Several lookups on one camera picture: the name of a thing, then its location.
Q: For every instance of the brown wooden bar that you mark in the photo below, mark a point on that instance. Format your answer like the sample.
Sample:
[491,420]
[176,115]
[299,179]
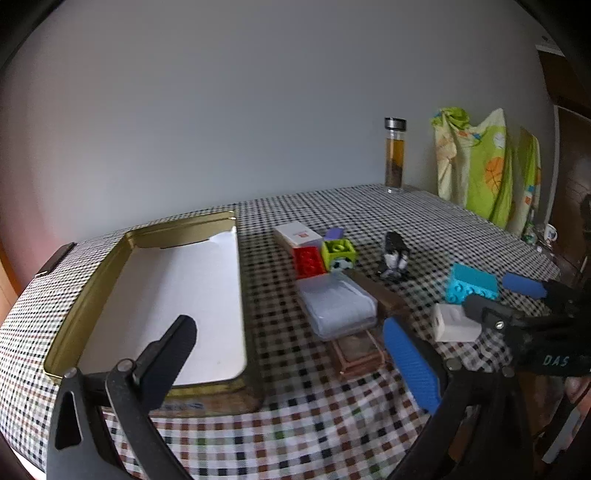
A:
[383,297]

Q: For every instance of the black phone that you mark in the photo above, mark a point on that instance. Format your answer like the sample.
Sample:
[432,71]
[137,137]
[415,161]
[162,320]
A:
[56,258]

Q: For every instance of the glass tea bottle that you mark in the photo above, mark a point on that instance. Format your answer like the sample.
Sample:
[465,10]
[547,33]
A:
[395,157]

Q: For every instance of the green printed blanket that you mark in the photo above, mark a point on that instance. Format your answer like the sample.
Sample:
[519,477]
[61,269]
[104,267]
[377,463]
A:
[485,170]

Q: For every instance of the clear plastic box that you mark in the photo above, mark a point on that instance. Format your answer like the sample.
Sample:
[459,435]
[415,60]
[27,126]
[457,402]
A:
[337,304]

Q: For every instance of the checkered tablecloth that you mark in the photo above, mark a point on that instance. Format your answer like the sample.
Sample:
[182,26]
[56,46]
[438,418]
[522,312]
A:
[323,415]

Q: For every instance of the green toy block soccer print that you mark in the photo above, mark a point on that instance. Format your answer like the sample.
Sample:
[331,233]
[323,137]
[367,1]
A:
[339,256]

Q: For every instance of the black and white clip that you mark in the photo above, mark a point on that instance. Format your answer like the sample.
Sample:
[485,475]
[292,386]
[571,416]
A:
[393,256]

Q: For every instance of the white mug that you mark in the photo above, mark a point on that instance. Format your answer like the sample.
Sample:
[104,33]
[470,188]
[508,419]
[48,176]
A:
[550,233]

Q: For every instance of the white box with red label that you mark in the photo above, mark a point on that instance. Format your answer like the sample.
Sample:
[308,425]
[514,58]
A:
[295,234]

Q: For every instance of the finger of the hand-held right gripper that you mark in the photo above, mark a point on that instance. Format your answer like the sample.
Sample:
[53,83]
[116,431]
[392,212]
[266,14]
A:
[489,316]
[524,285]

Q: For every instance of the red toy block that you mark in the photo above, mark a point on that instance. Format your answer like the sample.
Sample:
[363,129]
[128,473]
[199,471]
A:
[310,263]

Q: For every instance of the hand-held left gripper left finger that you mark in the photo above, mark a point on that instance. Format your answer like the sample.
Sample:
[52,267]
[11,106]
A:
[178,341]

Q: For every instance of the small bottle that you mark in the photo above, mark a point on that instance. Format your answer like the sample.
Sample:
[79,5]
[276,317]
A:
[531,228]

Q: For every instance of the blue toy block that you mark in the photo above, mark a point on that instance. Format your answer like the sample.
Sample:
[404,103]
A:
[471,284]

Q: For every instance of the dark wooden door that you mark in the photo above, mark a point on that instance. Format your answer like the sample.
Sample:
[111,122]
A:
[570,184]

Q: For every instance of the purple toy block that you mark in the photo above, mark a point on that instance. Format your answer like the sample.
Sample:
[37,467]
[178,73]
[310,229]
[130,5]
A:
[336,233]

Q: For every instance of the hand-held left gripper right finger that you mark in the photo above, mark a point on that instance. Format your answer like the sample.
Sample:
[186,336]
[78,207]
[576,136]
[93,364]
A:
[411,364]

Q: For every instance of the white cube adapter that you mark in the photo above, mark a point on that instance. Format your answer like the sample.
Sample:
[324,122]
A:
[455,323]

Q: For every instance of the gold tin box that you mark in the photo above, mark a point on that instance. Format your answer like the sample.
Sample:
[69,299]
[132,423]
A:
[184,230]

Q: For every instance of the pink copper box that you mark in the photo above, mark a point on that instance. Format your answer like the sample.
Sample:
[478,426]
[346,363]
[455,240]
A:
[358,353]

